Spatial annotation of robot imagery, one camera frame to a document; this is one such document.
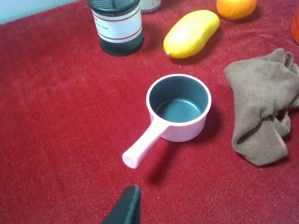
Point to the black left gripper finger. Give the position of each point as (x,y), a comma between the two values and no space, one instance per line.
(127,209)

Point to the red tablecloth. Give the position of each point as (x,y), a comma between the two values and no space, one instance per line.
(68,111)

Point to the brown towel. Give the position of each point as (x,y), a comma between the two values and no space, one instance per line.
(264,88)

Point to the yellow mango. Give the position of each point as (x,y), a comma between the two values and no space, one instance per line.
(190,34)

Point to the black mesh pen holder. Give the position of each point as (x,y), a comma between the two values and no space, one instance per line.
(118,24)

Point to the purple-capped paper roll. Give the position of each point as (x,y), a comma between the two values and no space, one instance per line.
(149,6)

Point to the orange fruit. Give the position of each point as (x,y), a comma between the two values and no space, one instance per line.
(235,9)

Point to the pink saucepan with handle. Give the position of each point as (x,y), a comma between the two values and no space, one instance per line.
(178,105)

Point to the red pot with black handles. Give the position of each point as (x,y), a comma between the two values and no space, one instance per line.
(295,29)

